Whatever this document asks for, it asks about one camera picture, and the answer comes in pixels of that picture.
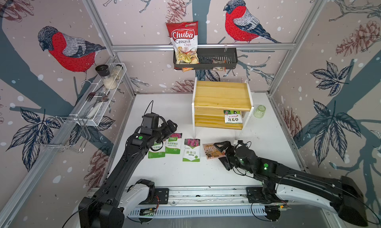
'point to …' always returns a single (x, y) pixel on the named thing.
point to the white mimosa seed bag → (191, 150)
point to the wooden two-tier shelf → (213, 101)
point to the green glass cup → (260, 112)
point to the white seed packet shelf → (232, 116)
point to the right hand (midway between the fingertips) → (214, 150)
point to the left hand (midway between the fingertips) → (175, 125)
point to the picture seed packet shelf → (212, 151)
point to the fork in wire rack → (92, 94)
